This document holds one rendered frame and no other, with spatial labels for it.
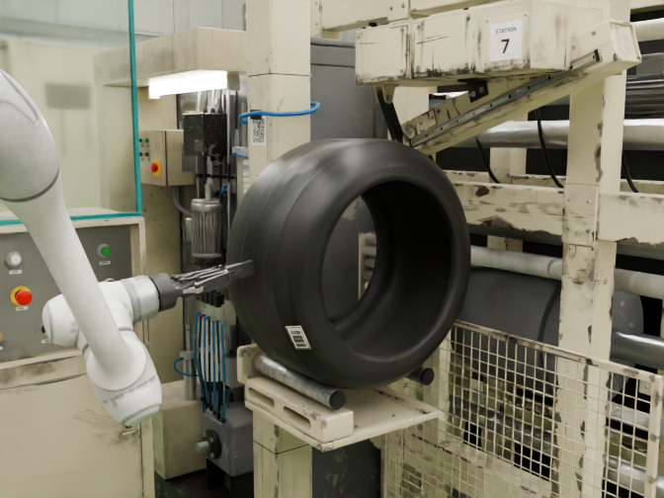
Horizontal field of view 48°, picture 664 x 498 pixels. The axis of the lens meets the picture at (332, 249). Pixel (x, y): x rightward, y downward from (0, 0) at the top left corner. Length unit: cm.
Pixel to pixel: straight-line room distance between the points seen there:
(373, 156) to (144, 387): 70
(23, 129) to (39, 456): 137
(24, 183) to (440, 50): 111
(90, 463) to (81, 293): 111
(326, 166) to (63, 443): 111
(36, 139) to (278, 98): 105
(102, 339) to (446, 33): 106
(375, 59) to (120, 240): 88
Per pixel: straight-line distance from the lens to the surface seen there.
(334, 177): 159
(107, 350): 128
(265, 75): 198
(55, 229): 117
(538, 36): 168
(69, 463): 226
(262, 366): 194
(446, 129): 200
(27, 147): 99
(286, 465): 217
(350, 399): 200
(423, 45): 188
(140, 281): 150
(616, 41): 173
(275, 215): 160
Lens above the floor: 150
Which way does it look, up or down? 9 degrees down
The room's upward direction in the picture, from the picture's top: straight up
